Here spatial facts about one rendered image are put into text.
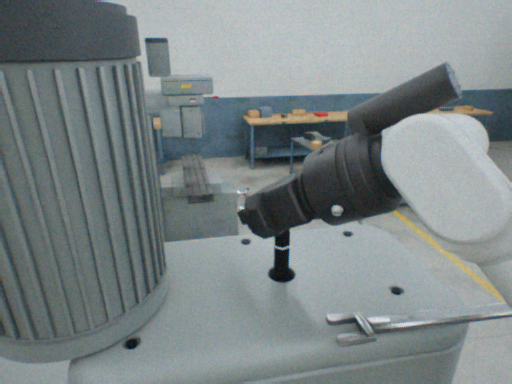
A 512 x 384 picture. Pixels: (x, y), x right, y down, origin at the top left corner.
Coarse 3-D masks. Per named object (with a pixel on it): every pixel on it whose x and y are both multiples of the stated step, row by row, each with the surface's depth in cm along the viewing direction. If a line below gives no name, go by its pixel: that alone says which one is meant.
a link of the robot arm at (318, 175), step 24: (336, 144) 36; (312, 168) 36; (264, 192) 40; (288, 192) 38; (312, 192) 36; (336, 192) 34; (264, 216) 39; (288, 216) 39; (312, 216) 39; (336, 216) 36; (360, 216) 35
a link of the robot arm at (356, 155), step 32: (448, 64) 30; (384, 96) 33; (416, 96) 31; (448, 96) 30; (352, 128) 35; (384, 128) 34; (480, 128) 33; (352, 160) 33; (352, 192) 33; (384, 192) 33
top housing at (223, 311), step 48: (192, 240) 56; (240, 240) 56; (336, 240) 56; (384, 240) 56; (192, 288) 45; (240, 288) 45; (288, 288) 45; (336, 288) 45; (384, 288) 45; (432, 288) 45; (144, 336) 37; (192, 336) 37; (240, 336) 37; (288, 336) 37; (336, 336) 38; (384, 336) 38; (432, 336) 39
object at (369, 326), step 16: (480, 304) 41; (496, 304) 41; (336, 320) 39; (352, 320) 39; (368, 320) 39; (384, 320) 39; (400, 320) 39; (416, 320) 39; (432, 320) 39; (448, 320) 39; (464, 320) 39; (480, 320) 39; (352, 336) 37; (368, 336) 37
